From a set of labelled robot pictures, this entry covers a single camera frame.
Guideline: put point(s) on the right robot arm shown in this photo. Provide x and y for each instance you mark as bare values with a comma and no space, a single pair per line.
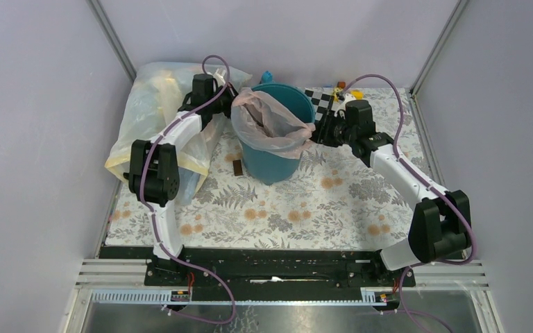
441,220

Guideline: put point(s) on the left aluminium frame post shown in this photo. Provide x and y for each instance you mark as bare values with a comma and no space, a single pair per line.
112,37

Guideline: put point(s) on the black white checkered board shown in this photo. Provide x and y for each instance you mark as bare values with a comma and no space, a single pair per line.
324,100

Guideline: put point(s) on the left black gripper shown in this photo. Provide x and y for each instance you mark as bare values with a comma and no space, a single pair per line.
230,91

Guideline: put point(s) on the blue object behind bin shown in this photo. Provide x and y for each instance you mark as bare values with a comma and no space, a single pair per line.
266,77

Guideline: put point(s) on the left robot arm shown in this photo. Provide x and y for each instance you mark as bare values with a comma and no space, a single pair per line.
153,171

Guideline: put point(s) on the large clear bag of bags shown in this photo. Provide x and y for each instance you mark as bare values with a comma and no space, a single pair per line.
158,91

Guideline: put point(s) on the teal plastic trash bin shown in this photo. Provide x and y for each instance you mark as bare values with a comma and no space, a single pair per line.
266,167

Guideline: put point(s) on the aluminium frame post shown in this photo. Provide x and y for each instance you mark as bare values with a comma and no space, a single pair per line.
112,37
448,28

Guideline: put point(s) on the pink plastic trash bag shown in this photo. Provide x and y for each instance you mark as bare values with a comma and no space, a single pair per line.
280,123

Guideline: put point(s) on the small brown wooden block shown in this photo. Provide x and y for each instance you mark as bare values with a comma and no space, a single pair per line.
237,168

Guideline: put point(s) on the slotted cable duct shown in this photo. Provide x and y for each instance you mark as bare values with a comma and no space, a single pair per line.
260,295

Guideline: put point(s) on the floral patterned tablecloth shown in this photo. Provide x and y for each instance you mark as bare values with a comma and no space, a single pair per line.
332,201

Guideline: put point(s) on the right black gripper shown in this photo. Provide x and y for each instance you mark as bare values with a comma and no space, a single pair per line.
321,133

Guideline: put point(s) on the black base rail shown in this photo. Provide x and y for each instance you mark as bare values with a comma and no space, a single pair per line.
246,269

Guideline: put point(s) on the right aluminium frame post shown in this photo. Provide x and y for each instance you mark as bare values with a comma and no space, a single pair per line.
448,28

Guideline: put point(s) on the yellow cube block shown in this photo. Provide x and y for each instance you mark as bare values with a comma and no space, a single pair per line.
357,94

